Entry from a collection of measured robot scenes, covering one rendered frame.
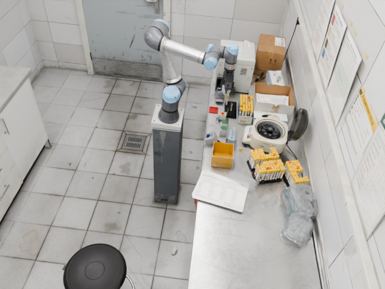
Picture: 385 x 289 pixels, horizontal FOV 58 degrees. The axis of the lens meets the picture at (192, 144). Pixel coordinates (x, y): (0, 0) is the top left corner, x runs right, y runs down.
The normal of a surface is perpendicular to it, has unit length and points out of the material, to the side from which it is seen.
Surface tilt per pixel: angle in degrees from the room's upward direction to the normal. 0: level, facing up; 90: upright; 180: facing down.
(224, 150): 90
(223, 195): 0
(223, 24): 90
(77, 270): 1
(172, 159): 90
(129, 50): 90
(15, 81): 0
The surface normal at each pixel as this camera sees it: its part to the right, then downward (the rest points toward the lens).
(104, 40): -0.10, 0.70
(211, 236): 0.06, -0.70
